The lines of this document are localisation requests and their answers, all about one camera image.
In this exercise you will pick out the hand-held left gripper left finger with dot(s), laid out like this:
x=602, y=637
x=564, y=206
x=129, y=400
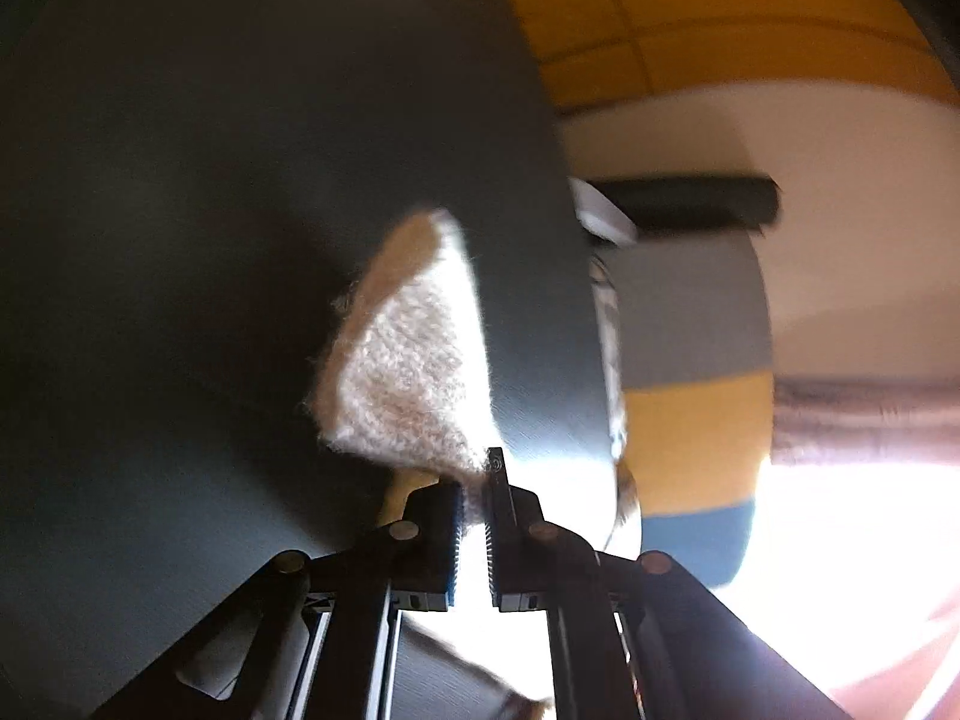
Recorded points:
x=452, y=540

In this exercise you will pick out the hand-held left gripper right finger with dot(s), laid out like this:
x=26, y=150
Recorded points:
x=493, y=532

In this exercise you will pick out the cream knit sweater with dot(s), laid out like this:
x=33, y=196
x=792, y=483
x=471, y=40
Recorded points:
x=412, y=360

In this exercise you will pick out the grey yellow blue sofa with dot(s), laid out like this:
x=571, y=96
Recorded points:
x=690, y=330

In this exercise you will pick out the window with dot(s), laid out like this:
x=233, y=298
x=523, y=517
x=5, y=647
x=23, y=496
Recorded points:
x=840, y=555

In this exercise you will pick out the patterned curtain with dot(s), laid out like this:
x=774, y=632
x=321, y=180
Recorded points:
x=862, y=420

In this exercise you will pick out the wooden wardrobe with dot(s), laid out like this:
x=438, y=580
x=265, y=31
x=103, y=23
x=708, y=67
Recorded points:
x=675, y=15

